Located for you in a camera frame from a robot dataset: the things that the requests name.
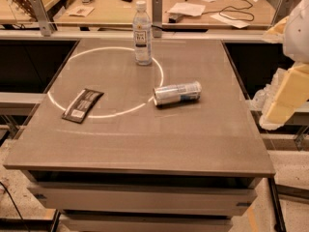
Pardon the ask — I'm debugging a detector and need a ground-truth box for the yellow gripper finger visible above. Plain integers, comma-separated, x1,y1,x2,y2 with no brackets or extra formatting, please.
259,62,309,130

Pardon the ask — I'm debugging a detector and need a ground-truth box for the silver blue redbull can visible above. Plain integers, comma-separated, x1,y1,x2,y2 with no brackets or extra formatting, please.
154,81,202,106

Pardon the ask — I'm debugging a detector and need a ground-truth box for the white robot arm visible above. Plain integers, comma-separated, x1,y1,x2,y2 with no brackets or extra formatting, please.
259,0,309,131

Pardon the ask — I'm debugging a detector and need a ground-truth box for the left hand sanitizer bottle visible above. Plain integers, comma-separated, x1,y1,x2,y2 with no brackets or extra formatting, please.
251,84,271,110

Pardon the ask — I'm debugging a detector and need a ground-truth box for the white paper sheet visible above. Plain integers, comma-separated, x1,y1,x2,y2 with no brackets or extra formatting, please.
168,2,206,16

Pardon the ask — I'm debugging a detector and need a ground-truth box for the clear plastic water bottle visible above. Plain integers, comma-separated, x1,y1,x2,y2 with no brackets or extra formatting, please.
132,1,152,66

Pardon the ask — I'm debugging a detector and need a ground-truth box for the black snack wrapper packet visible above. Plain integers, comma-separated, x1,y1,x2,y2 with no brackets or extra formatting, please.
62,88,104,124

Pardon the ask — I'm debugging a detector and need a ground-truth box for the small paper card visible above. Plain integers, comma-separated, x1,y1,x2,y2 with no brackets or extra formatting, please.
67,6,95,17

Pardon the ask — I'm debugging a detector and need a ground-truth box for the white drawer unit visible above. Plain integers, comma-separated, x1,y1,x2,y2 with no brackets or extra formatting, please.
28,179,257,232

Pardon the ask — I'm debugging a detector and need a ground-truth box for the right metal bracket post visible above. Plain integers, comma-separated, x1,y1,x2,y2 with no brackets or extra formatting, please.
271,0,294,25

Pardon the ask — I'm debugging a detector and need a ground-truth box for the metal bracket post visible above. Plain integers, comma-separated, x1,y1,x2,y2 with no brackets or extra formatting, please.
152,0,162,38
30,0,54,37
271,0,294,25

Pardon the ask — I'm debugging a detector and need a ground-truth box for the black cable on desk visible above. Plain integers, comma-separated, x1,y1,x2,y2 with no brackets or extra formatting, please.
184,0,255,22

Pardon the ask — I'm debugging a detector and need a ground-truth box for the middle metal bracket post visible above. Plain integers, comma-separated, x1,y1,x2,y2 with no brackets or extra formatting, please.
152,0,162,38

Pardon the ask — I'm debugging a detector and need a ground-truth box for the left metal bracket post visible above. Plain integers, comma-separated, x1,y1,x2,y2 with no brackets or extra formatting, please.
30,0,54,37

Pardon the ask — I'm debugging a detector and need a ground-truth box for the black floor cable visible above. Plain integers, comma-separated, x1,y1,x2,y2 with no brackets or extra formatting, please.
0,181,32,232

